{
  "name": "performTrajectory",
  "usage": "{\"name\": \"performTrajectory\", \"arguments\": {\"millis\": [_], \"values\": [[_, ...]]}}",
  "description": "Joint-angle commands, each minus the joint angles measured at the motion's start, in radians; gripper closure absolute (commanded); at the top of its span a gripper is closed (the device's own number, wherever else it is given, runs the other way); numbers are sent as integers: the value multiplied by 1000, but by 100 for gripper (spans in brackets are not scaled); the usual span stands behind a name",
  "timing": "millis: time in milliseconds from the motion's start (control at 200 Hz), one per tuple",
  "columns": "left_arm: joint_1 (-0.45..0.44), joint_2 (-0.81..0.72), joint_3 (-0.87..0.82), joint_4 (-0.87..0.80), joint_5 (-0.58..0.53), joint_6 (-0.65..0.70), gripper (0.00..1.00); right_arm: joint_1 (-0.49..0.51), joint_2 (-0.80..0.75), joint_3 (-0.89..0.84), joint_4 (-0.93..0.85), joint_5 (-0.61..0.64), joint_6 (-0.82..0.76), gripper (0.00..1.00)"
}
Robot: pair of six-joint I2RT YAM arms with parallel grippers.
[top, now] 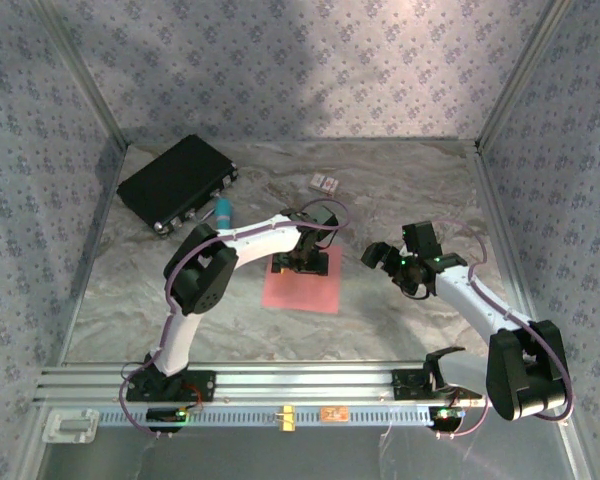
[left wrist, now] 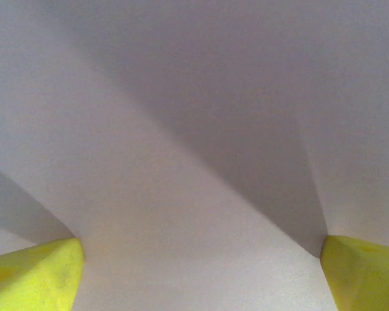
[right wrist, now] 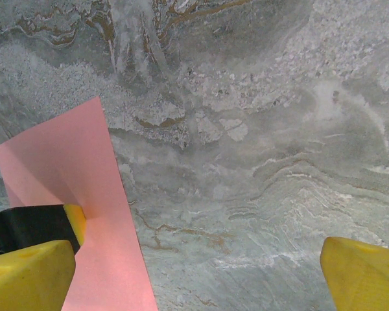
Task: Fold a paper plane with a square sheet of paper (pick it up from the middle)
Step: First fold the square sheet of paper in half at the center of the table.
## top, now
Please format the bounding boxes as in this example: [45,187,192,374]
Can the pink paper sheet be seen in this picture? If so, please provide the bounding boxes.
[261,244,343,315]

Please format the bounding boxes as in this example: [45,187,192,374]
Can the teal cylinder with pink band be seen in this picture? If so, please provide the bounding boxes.
[213,197,235,232]

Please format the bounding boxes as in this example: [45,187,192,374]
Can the small playing card box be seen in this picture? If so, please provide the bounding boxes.
[308,172,341,195]

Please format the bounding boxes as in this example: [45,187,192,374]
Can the black briefcase with metal latches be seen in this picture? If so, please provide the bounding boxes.
[116,134,240,236]

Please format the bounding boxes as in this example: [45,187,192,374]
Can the black board with green light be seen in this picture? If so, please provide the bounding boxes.
[429,407,465,431]
[146,407,189,425]

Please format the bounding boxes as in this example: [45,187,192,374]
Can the yellow clip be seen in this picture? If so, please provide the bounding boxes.
[274,405,297,431]

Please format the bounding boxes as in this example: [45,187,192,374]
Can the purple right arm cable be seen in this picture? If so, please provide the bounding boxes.
[379,217,577,441]

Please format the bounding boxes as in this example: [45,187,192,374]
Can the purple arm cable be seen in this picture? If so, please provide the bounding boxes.
[379,217,577,441]
[117,197,351,441]

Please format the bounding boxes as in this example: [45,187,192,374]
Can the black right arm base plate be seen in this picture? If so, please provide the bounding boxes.
[390,368,461,401]

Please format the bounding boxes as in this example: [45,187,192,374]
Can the aluminium mounting rail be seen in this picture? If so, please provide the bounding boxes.
[34,363,489,405]

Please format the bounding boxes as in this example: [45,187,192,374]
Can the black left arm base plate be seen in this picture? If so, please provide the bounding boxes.
[125,367,217,404]

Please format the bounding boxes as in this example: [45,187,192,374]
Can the grey slotted cable duct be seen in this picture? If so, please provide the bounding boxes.
[97,404,434,429]

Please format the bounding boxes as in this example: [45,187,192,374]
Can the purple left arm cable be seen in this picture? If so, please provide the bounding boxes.
[117,197,351,441]

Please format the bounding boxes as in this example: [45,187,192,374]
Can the grey metal bracket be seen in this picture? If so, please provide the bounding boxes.
[42,408,100,444]

